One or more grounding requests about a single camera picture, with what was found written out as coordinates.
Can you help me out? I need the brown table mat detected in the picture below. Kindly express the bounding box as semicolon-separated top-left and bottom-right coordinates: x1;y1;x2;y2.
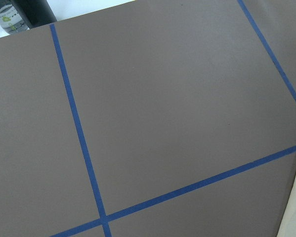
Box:
0;0;296;237

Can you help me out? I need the clear bottle green label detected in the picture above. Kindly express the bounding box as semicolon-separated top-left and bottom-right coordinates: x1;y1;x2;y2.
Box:
0;0;28;35

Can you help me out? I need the black bottle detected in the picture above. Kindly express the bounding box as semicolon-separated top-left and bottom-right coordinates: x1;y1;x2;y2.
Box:
11;0;57;29

